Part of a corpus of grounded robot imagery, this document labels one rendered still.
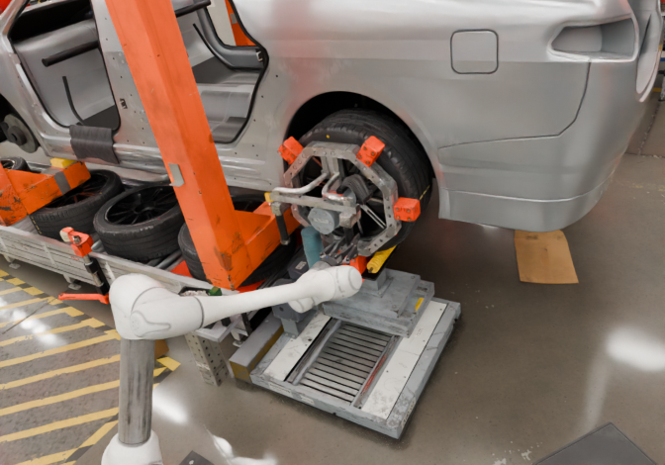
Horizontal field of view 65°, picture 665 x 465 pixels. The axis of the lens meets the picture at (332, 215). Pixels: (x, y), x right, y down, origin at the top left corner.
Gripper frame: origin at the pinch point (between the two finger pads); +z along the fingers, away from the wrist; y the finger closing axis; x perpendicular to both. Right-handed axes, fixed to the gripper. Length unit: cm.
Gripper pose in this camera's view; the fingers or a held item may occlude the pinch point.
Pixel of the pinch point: (350, 239)
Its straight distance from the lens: 212.2
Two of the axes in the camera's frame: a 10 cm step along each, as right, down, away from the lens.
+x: -1.6, -8.4, -5.2
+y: 8.6, 1.4, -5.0
